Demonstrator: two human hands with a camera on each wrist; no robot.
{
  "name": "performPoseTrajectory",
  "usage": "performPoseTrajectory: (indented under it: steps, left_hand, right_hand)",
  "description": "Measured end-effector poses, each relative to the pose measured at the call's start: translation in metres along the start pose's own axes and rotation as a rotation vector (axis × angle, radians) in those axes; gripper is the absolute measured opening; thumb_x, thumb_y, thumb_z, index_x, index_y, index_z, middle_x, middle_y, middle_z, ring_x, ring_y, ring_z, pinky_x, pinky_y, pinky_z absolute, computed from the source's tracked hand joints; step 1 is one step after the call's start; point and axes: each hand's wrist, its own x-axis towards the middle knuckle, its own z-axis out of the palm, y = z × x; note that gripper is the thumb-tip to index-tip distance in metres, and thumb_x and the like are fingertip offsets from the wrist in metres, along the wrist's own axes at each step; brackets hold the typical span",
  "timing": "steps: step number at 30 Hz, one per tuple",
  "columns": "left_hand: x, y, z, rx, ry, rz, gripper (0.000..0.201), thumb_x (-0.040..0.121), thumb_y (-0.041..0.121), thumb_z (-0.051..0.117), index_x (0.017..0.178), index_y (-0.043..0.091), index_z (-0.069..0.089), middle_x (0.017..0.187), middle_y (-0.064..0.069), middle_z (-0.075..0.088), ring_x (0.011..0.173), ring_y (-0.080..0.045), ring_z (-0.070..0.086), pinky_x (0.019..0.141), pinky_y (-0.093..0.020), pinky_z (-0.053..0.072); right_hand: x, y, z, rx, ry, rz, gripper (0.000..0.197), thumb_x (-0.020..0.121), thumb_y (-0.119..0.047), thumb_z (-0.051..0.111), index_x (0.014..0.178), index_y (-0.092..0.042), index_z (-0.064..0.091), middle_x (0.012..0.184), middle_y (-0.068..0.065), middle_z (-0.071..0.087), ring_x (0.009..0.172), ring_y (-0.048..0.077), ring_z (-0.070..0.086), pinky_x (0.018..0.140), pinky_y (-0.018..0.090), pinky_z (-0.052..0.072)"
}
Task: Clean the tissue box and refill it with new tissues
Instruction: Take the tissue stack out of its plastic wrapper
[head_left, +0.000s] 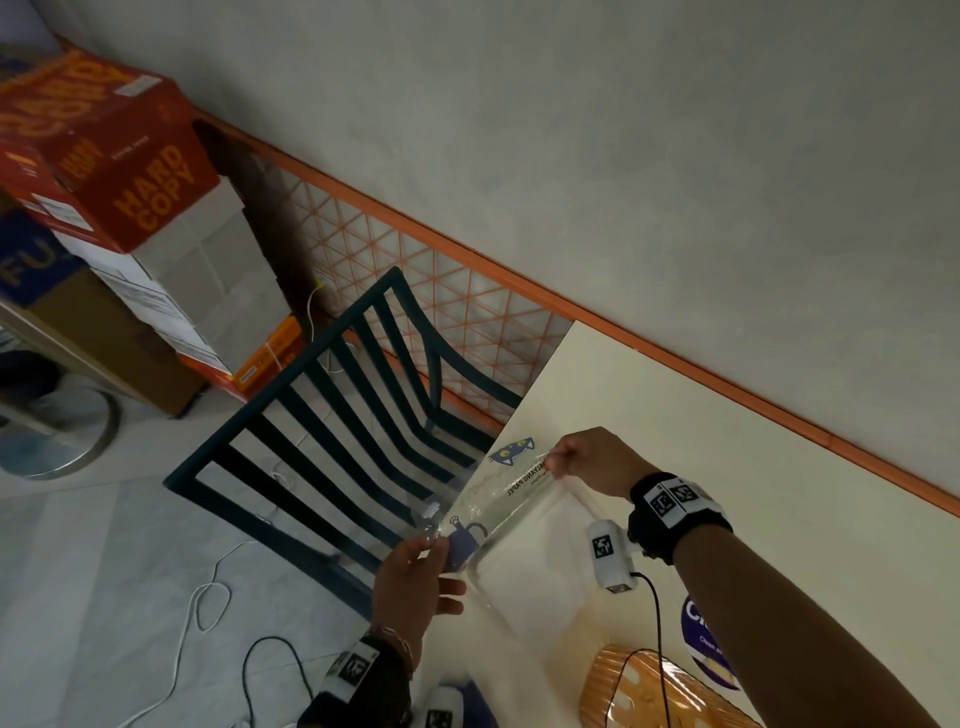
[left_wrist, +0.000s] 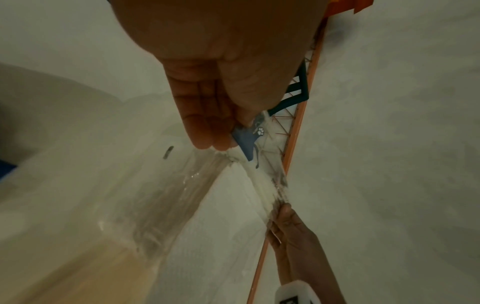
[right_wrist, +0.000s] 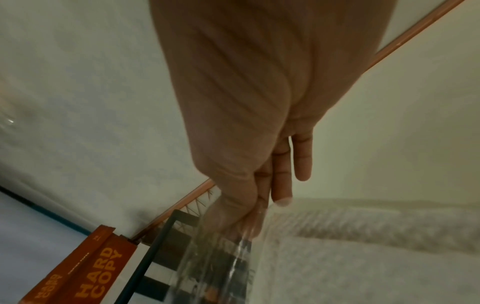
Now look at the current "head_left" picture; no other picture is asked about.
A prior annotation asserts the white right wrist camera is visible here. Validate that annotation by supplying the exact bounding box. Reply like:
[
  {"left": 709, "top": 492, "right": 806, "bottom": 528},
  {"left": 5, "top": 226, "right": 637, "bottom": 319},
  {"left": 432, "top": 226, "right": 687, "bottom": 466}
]
[{"left": 586, "top": 518, "right": 639, "bottom": 594}]

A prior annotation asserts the black right wristband with markers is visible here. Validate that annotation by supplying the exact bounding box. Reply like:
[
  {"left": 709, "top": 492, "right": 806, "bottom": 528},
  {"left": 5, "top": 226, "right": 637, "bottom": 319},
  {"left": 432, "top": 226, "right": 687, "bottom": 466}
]
[{"left": 626, "top": 470, "right": 735, "bottom": 565}]

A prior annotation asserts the brown cardboard box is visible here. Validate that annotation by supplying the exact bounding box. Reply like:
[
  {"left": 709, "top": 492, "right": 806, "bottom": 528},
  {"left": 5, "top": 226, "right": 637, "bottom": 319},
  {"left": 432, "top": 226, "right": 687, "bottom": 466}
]
[{"left": 29, "top": 266, "right": 208, "bottom": 418}]

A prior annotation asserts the person's left hand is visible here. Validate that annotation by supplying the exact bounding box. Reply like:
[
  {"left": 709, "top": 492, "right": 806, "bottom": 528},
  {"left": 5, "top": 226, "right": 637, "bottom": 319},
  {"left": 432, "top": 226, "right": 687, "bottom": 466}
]
[{"left": 369, "top": 533, "right": 468, "bottom": 663}]

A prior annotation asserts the person's right hand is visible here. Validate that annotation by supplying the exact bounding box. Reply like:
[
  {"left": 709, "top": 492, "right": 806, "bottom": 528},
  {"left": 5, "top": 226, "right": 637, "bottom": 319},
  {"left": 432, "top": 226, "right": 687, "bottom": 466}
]
[{"left": 543, "top": 426, "right": 661, "bottom": 504}]

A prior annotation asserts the purple round sticker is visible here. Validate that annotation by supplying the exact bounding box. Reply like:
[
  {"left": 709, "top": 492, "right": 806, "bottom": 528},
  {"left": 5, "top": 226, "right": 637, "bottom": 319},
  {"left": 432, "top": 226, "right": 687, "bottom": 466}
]
[{"left": 680, "top": 596, "right": 740, "bottom": 691}]

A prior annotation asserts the dark green slatted chair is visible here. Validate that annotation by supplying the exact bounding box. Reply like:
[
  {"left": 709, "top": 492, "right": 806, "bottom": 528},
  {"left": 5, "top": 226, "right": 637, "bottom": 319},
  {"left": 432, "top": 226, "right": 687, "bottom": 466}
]
[{"left": 163, "top": 266, "right": 526, "bottom": 620}]

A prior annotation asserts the black right camera cable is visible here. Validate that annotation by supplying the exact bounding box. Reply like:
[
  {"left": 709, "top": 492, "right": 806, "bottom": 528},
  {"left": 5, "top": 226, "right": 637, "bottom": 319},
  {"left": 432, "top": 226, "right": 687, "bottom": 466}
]
[{"left": 611, "top": 571, "right": 676, "bottom": 728}]

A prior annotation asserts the blue cloth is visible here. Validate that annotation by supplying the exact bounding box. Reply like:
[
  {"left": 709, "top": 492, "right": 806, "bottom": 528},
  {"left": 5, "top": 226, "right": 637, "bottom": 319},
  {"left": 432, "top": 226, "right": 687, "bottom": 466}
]
[{"left": 434, "top": 678, "right": 496, "bottom": 728}]

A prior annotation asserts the orange ribbed plastic box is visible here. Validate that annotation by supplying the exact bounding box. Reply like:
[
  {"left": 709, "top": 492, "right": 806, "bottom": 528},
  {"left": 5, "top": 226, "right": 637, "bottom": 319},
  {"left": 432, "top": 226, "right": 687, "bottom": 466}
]
[{"left": 578, "top": 644, "right": 763, "bottom": 728}]

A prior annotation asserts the orange mesh fence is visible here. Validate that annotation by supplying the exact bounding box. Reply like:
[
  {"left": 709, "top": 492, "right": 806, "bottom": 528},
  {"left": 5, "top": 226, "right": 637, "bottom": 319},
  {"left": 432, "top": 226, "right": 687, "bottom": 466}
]
[{"left": 191, "top": 112, "right": 960, "bottom": 519}]

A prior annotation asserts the round metal base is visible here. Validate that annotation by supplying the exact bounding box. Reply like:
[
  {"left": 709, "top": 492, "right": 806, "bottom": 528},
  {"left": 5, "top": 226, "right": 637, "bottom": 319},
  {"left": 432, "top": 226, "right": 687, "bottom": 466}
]
[{"left": 0, "top": 382, "right": 123, "bottom": 481}]

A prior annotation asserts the silver chain bracelet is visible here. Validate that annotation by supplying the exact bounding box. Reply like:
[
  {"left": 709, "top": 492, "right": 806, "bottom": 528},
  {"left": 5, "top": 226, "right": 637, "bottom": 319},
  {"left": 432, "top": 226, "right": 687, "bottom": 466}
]
[{"left": 371, "top": 626, "right": 415, "bottom": 673}]

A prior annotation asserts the clear cat print tissue wrapper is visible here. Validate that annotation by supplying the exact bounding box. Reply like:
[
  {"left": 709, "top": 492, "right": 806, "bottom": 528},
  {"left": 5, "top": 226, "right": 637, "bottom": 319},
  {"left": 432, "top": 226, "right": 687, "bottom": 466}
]
[{"left": 410, "top": 434, "right": 609, "bottom": 654}]

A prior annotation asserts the person's right forearm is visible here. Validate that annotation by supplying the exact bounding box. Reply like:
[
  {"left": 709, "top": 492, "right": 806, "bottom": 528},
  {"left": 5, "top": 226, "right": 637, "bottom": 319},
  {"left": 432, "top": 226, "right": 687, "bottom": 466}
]
[{"left": 671, "top": 524, "right": 943, "bottom": 728}]

